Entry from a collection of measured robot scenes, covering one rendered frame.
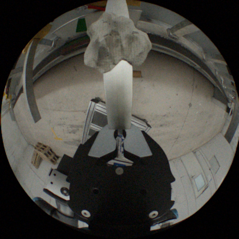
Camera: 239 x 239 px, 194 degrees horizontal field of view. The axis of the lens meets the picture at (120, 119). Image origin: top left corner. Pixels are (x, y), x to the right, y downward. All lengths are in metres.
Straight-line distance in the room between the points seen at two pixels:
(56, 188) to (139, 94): 1.07
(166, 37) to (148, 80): 0.74
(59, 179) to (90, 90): 0.97
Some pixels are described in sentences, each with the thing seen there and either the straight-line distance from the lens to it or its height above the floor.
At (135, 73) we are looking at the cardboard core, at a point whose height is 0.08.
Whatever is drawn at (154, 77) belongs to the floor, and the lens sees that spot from 1.04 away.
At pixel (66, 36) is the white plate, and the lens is 0.35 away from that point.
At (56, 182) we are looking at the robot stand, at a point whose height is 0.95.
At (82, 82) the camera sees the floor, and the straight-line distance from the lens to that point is 1.07.
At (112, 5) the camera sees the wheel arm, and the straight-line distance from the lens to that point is 0.16.
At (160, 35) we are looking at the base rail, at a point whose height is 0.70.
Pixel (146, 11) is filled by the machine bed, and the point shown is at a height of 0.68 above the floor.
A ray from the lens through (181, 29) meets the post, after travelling 0.33.
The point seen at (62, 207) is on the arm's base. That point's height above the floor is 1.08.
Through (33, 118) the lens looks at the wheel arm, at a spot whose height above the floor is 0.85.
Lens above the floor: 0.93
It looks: 61 degrees down
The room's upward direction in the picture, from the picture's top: 180 degrees clockwise
